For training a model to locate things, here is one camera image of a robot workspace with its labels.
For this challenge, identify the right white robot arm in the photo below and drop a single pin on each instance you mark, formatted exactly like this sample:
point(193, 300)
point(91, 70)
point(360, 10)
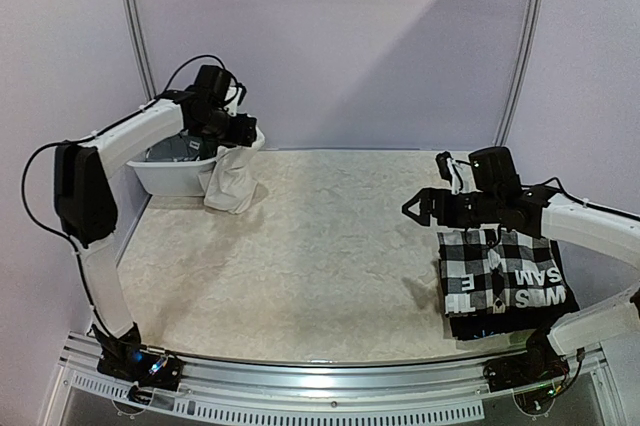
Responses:
point(542, 211)

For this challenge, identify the grey cloth in basket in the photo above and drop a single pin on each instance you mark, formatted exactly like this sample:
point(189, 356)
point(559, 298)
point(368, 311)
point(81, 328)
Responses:
point(178, 148)

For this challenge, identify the left aluminium corner post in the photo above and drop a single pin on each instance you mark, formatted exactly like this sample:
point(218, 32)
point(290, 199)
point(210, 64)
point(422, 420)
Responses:
point(139, 47)

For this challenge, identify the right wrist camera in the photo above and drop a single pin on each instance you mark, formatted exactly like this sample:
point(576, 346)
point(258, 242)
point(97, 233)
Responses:
point(450, 170)

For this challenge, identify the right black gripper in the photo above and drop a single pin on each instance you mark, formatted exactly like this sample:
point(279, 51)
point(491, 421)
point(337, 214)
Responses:
point(437, 206)

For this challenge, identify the white laundry basket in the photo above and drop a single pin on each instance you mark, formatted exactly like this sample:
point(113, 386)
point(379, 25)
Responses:
point(176, 179)

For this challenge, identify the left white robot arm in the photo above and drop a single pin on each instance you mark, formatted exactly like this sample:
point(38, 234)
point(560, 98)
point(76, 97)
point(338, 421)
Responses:
point(84, 171)

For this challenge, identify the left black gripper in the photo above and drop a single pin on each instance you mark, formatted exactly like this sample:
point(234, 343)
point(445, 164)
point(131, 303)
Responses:
point(243, 133)

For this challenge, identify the aluminium front rail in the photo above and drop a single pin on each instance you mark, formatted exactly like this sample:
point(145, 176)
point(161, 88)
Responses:
point(225, 392)

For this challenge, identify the right aluminium corner post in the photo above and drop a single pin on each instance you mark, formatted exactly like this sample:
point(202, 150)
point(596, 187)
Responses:
point(525, 45)

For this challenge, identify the folded black garment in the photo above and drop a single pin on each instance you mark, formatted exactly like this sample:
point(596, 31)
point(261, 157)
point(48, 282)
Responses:
point(468, 328)

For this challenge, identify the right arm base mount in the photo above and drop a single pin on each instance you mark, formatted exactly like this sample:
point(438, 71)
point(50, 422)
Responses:
point(537, 363)

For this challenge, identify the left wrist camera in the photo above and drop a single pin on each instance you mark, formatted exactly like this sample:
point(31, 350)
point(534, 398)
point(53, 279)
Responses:
point(234, 98)

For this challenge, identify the white cloth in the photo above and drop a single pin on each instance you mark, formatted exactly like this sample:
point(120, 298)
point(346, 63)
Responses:
point(230, 186)

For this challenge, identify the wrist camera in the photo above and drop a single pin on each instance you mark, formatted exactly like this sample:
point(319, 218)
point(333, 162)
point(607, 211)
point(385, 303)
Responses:
point(450, 170)
point(234, 98)

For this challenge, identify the aluminium corner post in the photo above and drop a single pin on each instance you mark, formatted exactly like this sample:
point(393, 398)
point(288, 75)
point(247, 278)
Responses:
point(525, 45)
point(139, 47)

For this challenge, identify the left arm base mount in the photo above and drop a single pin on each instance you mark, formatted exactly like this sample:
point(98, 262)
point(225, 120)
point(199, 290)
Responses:
point(127, 358)

